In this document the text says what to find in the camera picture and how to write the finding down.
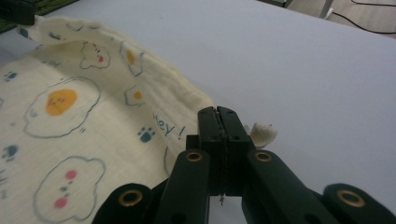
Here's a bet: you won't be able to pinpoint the white desk frame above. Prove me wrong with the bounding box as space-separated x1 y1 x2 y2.
318 0 335 19

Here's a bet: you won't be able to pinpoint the cream printed cloth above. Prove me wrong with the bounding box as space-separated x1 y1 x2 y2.
0 15 278 224

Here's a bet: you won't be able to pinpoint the green woven basket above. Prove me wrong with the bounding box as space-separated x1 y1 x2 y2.
0 0 79 35

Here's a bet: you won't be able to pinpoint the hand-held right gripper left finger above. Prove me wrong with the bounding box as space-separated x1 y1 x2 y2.
186 105 224 197

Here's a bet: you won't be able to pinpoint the white table mat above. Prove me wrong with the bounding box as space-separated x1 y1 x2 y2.
0 0 396 224

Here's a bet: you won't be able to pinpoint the black floor cables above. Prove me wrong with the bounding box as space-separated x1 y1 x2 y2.
330 0 396 35

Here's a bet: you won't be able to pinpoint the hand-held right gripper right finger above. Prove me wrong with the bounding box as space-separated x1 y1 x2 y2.
217 105 257 197

